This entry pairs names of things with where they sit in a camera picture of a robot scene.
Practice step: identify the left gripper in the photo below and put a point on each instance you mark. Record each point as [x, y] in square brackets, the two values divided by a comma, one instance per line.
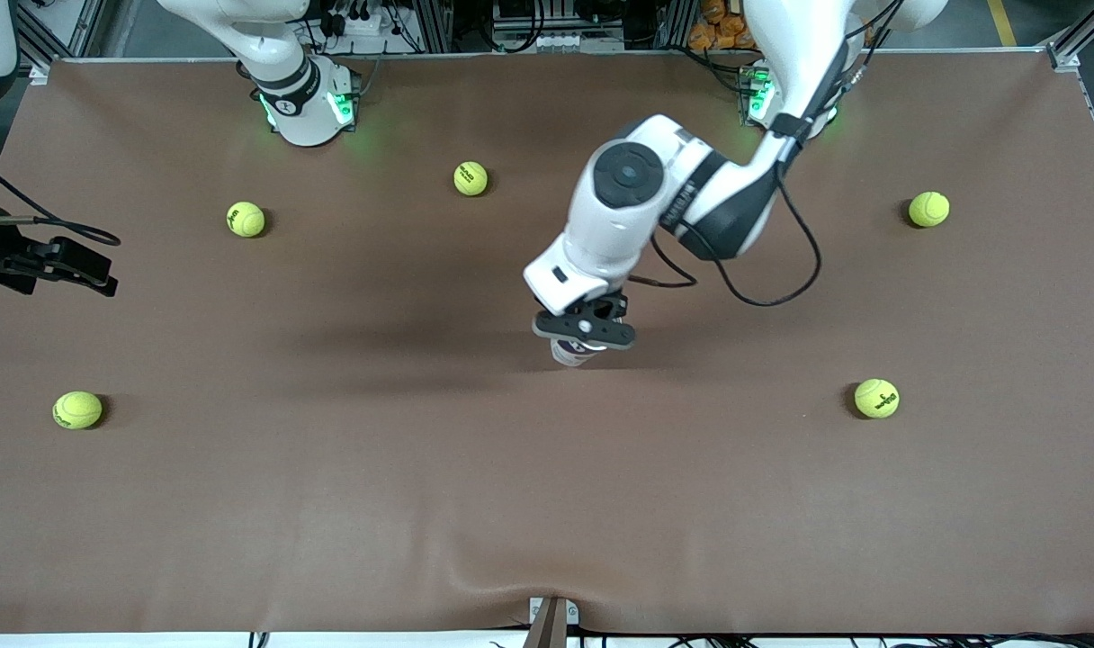
[614, 308]

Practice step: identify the Wilson tennis ball can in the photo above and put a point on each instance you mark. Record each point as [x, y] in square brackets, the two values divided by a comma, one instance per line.
[576, 356]

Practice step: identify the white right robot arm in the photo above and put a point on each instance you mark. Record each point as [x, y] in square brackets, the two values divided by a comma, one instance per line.
[300, 99]

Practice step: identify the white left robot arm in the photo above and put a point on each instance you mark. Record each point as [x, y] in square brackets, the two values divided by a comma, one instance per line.
[655, 189]

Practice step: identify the yellow-green tennis ball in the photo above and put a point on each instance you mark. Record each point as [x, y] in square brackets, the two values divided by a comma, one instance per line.
[77, 409]
[928, 209]
[470, 178]
[246, 219]
[877, 398]

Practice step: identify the brown table mat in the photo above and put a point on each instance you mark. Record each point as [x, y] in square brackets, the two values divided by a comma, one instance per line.
[547, 504]

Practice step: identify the metal mat clamp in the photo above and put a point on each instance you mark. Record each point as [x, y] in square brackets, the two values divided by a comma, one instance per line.
[552, 621]

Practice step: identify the bag of orange balls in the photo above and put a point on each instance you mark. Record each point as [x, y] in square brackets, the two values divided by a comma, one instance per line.
[718, 25]

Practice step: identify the white power strip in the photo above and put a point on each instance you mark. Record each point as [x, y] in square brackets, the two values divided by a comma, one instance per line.
[364, 22]

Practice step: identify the aluminium frame post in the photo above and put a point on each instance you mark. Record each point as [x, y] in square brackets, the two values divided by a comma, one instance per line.
[34, 45]
[1082, 40]

